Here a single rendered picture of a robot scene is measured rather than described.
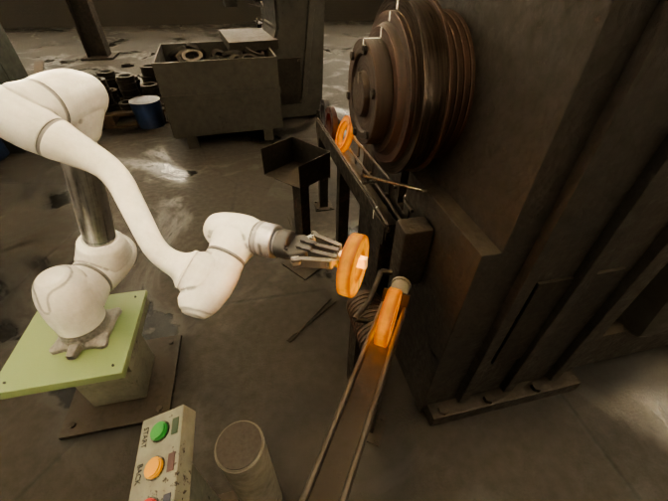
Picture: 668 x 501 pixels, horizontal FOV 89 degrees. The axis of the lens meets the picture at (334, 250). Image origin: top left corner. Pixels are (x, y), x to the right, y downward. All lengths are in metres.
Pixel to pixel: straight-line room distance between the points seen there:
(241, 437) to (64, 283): 0.75
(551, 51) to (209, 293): 0.85
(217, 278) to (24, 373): 0.86
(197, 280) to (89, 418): 1.05
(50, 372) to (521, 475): 1.66
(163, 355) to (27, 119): 1.13
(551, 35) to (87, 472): 1.86
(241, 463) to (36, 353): 0.89
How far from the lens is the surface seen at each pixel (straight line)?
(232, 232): 0.89
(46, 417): 1.92
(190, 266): 0.86
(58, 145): 1.02
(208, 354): 1.77
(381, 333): 0.86
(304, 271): 2.02
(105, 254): 1.43
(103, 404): 1.78
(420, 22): 0.96
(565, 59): 0.80
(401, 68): 0.96
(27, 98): 1.08
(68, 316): 1.40
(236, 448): 0.98
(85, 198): 1.31
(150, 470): 0.92
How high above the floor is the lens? 1.42
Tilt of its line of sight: 41 degrees down
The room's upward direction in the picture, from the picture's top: 1 degrees clockwise
